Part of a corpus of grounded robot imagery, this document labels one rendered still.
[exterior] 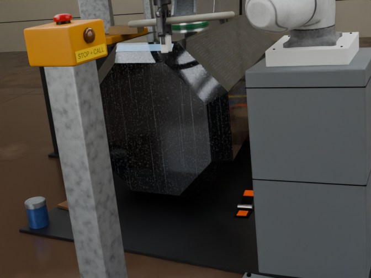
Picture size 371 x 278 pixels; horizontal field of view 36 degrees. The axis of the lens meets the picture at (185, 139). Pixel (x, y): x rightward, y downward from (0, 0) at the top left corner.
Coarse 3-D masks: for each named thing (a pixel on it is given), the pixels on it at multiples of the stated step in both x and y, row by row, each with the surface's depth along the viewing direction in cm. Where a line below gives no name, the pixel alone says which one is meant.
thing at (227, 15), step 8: (184, 16) 239; (192, 16) 239; (200, 16) 240; (208, 16) 241; (216, 16) 243; (224, 16) 247; (232, 16) 254; (128, 24) 257; (136, 24) 248; (144, 24) 245; (152, 24) 242; (168, 24) 241
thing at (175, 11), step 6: (174, 0) 300; (180, 0) 311; (186, 0) 310; (192, 0) 309; (174, 6) 293; (180, 6) 304; (186, 6) 303; (192, 6) 302; (174, 12) 290; (180, 12) 296; (186, 12) 295; (192, 12) 294
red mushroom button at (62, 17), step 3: (57, 15) 117; (60, 15) 117; (63, 15) 117; (66, 15) 117; (69, 15) 118; (54, 18) 118; (57, 18) 117; (60, 18) 117; (63, 18) 117; (66, 18) 117; (69, 18) 118; (54, 21) 118; (57, 21) 117; (60, 21) 117; (63, 21) 117
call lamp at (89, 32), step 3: (84, 30) 116; (87, 30) 116; (90, 30) 116; (93, 30) 117; (84, 33) 115; (87, 33) 115; (90, 33) 116; (93, 33) 117; (84, 36) 116; (87, 36) 116; (90, 36) 116; (93, 36) 117; (84, 39) 116; (87, 39) 116; (90, 39) 116; (93, 39) 117; (90, 42) 117
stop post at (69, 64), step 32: (32, 32) 116; (64, 32) 112; (96, 32) 119; (32, 64) 119; (64, 64) 115; (64, 96) 120; (96, 96) 124; (64, 128) 123; (96, 128) 124; (64, 160) 126; (96, 160) 125; (96, 192) 126; (96, 224) 127; (96, 256) 130
